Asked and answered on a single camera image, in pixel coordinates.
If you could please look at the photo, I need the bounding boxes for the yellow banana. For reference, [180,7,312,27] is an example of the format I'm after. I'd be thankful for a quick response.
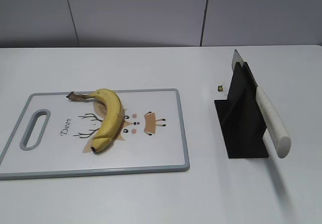
[66,89,124,154]

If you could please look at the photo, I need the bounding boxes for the white-handled kitchen knife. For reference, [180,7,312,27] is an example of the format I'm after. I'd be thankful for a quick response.
[231,49,291,159]

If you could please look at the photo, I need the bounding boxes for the black knife stand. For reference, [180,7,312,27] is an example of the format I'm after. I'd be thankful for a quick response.
[214,62,269,159]

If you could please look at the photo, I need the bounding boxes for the white grey-rimmed cutting board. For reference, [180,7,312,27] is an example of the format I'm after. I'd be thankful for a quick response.
[1,89,190,180]

